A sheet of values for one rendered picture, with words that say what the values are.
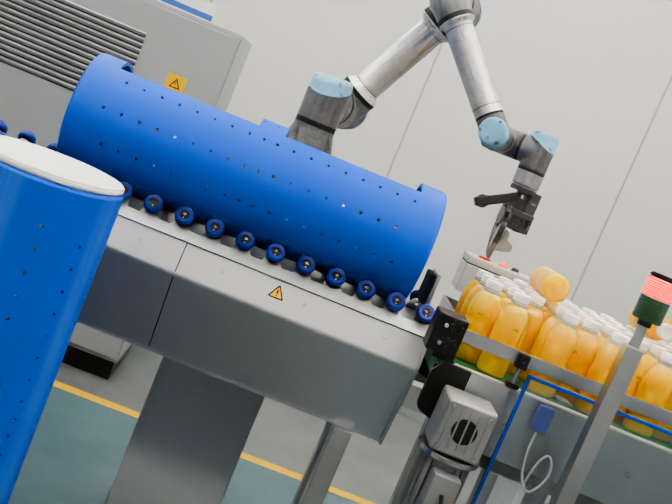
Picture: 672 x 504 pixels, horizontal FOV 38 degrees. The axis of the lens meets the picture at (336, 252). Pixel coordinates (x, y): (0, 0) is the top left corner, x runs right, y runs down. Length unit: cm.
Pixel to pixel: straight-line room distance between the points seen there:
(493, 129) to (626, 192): 280
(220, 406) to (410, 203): 83
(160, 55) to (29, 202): 214
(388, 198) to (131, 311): 65
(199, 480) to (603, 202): 309
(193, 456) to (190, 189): 84
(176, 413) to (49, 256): 107
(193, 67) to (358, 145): 148
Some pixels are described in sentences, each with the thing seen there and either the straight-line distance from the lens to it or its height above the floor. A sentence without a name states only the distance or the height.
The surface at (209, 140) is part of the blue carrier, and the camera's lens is 220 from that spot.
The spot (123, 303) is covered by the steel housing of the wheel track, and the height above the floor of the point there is 72.
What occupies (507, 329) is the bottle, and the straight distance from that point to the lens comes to 221.
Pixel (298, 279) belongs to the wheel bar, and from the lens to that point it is 223.
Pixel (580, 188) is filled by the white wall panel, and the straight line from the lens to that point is 519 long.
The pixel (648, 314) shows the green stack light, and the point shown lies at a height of 118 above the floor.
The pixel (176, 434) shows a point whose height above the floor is 35.
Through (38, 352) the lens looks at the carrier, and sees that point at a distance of 178.
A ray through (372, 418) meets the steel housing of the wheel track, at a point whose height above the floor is 68.
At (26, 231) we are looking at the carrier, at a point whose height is 93.
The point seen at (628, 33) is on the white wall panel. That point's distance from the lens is 524.
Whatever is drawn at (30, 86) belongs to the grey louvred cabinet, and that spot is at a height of 97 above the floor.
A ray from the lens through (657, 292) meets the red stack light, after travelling 206.
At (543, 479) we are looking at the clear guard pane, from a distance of 223.
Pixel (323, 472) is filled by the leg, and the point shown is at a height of 51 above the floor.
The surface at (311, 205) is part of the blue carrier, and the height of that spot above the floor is 110.
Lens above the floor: 130
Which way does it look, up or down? 7 degrees down
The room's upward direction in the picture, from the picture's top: 22 degrees clockwise
